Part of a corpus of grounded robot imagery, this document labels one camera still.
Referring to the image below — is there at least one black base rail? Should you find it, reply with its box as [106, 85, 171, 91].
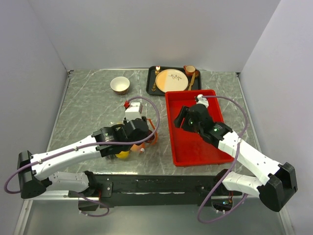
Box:
[66, 172, 243, 212]

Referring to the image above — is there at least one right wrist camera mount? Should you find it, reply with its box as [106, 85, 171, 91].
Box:
[195, 94, 209, 108]

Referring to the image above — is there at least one white brown bowl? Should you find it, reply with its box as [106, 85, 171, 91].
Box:
[110, 76, 130, 95]

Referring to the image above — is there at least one orange white plate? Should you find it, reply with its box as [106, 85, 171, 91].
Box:
[156, 69, 188, 93]

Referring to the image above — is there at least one gold fork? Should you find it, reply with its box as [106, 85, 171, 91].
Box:
[152, 66, 160, 92]

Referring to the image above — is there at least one clear zip top bag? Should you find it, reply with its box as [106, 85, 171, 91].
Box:
[106, 132, 158, 160]

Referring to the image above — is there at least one red plastic bin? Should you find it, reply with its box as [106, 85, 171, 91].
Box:
[165, 90, 233, 166]

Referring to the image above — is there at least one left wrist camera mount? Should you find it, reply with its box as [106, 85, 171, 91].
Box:
[124, 101, 143, 122]

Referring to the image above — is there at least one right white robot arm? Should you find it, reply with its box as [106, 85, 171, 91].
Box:
[174, 104, 297, 212]

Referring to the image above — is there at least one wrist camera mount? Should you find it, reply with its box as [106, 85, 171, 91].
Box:
[124, 101, 143, 122]
[195, 94, 209, 108]

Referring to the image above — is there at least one gold spoon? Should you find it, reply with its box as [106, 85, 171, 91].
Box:
[191, 70, 200, 84]

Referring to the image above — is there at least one yellow pear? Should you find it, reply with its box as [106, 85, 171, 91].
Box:
[115, 151, 130, 160]

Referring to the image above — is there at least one peach fruit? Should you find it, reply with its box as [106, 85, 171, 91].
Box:
[130, 143, 145, 153]

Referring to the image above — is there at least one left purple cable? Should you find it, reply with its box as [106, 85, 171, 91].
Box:
[4, 96, 160, 218]

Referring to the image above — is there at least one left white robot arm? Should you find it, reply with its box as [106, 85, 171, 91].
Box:
[18, 117, 151, 199]

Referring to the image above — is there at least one small brown cup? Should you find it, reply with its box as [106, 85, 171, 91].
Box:
[183, 65, 196, 76]

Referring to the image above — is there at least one black serving tray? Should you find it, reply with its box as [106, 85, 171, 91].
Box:
[146, 66, 202, 96]

